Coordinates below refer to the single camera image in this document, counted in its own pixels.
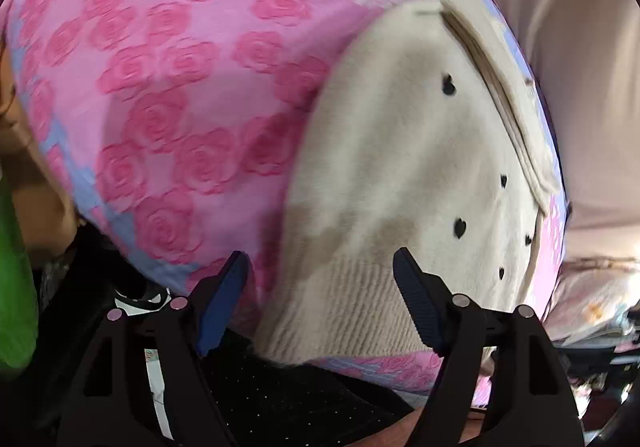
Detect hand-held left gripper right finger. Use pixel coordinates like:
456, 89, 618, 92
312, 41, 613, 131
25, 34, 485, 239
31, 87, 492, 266
392, 247, 586, 447

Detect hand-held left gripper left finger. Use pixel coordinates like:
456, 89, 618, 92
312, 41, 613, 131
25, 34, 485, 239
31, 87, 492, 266
59, 251, 250, 447

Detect cream knit sweater black hearts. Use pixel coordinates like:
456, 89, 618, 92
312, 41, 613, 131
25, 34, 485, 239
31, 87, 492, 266
254, 0, 562, 368

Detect black dotted clothing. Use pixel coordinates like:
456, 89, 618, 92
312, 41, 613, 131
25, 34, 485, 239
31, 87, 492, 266
205, 327, 416, 447

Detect pale printed bedding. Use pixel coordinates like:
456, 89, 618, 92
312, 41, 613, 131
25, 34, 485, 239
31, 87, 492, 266
542, 257, 640, 345

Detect green cloth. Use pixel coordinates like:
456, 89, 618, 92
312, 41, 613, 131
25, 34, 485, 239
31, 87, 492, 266
0, 162, 41, 370

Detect pink rose printed blanket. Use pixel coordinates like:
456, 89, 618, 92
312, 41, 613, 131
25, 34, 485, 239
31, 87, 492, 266
5, 0, 572, 409

